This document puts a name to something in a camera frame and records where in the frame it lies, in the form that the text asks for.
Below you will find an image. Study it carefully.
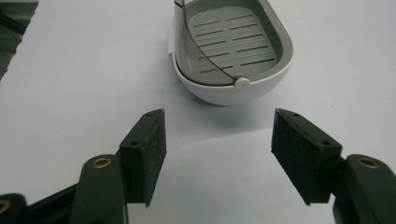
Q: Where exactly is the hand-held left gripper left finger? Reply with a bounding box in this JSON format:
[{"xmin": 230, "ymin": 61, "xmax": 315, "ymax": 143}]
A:
[{"xmin": 68, "ymin": 107, "xmax": 168, "ymax": 224}]

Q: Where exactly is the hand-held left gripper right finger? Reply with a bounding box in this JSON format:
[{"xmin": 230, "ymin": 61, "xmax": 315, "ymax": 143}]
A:
[{"xmin": 270, "ymin": 107, "xmax": 396, "ymax": 224}]

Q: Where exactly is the white and grey soap dish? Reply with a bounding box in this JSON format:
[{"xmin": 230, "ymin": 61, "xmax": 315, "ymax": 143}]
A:
[{"xmin": 167, "ymin": 0, "xmax": 294, "ymax": 106}]

